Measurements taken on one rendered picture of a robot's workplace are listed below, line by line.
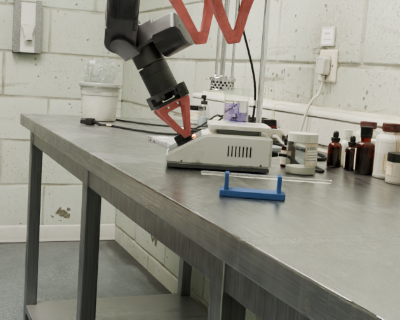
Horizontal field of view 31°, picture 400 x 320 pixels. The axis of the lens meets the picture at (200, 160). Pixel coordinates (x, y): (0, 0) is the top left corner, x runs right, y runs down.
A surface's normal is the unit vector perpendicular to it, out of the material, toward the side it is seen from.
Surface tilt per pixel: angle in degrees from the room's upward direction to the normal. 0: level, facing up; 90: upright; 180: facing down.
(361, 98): 90
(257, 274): 90
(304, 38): 90
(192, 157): 90
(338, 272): 0
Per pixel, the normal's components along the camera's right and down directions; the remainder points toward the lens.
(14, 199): 0.36, 0.14
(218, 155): 0.01, 0.12
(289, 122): -0.93, -0.02
